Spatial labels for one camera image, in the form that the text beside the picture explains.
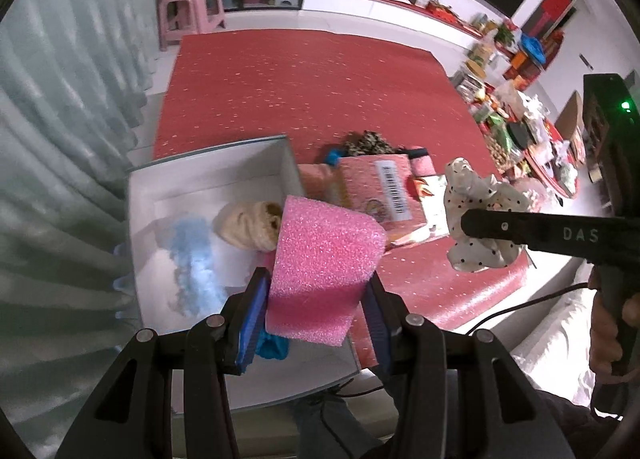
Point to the bag of peanuts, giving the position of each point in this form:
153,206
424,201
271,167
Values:
500,157

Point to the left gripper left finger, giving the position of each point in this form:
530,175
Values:
128,414

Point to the white open storage box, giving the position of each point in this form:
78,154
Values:
202,183

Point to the red speckled floor mat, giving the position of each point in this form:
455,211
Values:
316,88

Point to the person's right hand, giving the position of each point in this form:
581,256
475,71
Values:
604,347

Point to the pink foam sponge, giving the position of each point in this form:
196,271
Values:
325,256

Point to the grey green curtain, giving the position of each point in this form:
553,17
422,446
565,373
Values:
74,78

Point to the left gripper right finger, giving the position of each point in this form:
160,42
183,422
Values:
463,397

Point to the cream polka dot scrunchie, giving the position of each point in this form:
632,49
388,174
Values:
466,190

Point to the pink plastic stool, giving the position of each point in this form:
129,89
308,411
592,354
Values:
180,18

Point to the white fox tissue box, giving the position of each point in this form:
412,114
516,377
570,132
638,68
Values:
429,191

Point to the beige knit sock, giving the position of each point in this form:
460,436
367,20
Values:
250,225

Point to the light blue fluffy cloth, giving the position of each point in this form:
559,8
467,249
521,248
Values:
199,290

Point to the leopard print scrunchie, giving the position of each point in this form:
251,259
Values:
368,143

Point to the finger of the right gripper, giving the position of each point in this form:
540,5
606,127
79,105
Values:
608,241

